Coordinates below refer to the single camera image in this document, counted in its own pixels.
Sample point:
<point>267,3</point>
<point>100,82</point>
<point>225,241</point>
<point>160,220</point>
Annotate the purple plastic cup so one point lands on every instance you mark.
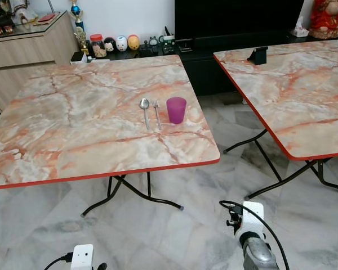
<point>176,111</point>

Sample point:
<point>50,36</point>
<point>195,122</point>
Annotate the marble-top folding table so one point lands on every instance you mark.
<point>90,112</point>
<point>293,95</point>

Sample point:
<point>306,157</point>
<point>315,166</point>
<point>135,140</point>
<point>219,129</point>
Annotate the silver fork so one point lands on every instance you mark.
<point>156,107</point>

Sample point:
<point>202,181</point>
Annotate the silver spoon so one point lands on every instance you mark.
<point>144,103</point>

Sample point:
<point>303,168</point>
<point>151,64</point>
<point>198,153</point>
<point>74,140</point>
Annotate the black phone stand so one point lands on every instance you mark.
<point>259,56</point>

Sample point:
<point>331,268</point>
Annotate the white and green mug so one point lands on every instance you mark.
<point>168,41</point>

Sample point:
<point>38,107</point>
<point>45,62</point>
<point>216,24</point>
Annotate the black television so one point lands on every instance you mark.
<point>236,17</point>

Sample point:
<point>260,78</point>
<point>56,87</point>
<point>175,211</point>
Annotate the yellow egg figurine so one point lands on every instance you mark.
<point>133,43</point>

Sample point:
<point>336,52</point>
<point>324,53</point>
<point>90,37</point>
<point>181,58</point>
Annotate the small white box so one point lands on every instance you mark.
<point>80,57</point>

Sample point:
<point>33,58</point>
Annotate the black and white egg figurine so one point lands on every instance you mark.
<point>110,45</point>

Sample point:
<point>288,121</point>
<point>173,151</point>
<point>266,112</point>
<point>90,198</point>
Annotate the red robed statue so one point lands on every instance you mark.
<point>327,19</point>

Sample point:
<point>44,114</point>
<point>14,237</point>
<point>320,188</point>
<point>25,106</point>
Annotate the red-lidded clear jar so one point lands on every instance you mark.
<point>97,48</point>

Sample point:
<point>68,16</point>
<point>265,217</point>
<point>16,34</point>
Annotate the light wooden cabinet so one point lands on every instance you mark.
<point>28,50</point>

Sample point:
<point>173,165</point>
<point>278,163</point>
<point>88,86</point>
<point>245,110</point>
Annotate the small gold trophy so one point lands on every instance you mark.
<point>80,39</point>

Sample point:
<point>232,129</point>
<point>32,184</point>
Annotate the red tray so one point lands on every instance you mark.
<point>46,18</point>

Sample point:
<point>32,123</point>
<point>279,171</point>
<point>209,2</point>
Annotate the blue and gold trophy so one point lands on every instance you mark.
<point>75,10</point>

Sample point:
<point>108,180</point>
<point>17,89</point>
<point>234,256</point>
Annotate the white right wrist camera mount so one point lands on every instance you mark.
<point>253,219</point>

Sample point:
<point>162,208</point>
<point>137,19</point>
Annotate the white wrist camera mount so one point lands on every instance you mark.
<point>253,219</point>
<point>83,257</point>

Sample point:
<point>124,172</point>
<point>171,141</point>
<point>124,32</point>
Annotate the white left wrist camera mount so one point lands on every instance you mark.
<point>83,257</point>

